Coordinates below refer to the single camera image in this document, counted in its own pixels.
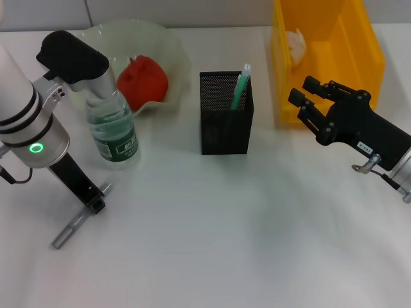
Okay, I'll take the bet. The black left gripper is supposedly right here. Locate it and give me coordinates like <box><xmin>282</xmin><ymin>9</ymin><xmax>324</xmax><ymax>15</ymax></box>
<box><xmin>48</xmin><ymin>153</ymin><xmax>107</xmax><ymax>216</ymax></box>

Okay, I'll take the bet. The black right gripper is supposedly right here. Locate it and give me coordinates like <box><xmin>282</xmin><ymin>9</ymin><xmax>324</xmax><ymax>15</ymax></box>
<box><xmin>287</xmin><ymin>75</ymin><xmax>411</xmax><ymax>173</ymax></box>

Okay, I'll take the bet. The grey pen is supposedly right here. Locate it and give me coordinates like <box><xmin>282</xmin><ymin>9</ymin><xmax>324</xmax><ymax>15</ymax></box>
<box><xmin>51</xmin><ymin>182</ymin><xmax>113</xmax><ymax>250</ymax></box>

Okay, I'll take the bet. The white paper ball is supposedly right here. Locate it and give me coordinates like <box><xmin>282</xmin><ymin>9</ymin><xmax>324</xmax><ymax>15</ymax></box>
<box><xmin>285</xmin><ymin>28</ymin><xmax>308</xmax><ymax>68</ymax></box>

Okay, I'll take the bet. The clear green-label water bottle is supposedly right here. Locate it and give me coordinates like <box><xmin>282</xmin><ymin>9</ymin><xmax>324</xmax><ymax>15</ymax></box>
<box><xmin>85</xmin><ymin>89</ymin><xmax>141</xmax><ymax>164</ymax></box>

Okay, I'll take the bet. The green utility knife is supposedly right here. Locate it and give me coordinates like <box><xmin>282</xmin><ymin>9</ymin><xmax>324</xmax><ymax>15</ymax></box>
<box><xmin>230</xmin><ymin>63</ymin><xmax>252</xmax><ymax>112</ymax></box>

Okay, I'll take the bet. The red-orange fruit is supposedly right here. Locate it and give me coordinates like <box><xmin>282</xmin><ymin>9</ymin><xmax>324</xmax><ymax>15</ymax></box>
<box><xmin>116</xmin><ymin>55</ymin><xmax>170</xmax><ymax>112</ymax></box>

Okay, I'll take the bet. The black mesh pen holder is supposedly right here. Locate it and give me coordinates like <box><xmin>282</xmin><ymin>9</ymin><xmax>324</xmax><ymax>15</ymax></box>
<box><xmin>198</xmin><ymin>70</ymin><xmax>254</xmax><ymax>157</ymax></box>

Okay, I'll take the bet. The pale green glass fruit plate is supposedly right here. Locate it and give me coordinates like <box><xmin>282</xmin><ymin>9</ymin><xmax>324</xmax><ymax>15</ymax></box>
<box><xmin>69</xmin><ymin>19</ymin><xmax>191</xmax><ymax>118</ymax></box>

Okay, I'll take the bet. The yellow plastic bin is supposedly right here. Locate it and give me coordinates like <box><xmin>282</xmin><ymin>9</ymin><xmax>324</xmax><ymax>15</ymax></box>
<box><xmin>268</xmin><ymin>0</ymin><xmax>386</xmax><ymax>129</ymax></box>

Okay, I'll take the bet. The right gripper cable with connectors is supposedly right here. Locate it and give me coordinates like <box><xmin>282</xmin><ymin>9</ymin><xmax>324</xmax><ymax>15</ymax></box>
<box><xmin>351</xmin><ymin>153</ymin><xmax>403</xmax><ymax>194</ymax></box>

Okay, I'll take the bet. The gripper cable with connectors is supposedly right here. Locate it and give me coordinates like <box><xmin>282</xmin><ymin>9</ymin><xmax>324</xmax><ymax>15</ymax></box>
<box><xmin>351</xmin><ymin>153</ymin><xmax>403</xmax><ymax>194</ymax></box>
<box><xmin>0</xmin><ymin>144</ymin><xmax>33</xmax><ymax>185</ymax></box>

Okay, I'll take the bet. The left gripper cable with connectors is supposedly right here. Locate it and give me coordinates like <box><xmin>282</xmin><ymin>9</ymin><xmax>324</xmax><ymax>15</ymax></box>
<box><xmin>0</xmin><ymin>144</ymin><xmax>33</xmax><ymax>185</ymax></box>

